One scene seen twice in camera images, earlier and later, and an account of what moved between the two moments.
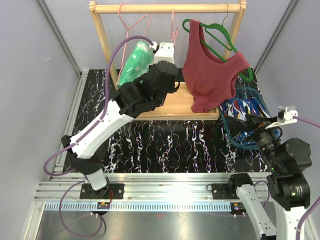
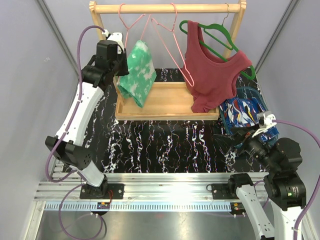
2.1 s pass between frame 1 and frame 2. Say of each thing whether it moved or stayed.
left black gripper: moved
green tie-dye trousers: stayed
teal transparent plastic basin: stayed
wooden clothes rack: stayed
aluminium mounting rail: stayed
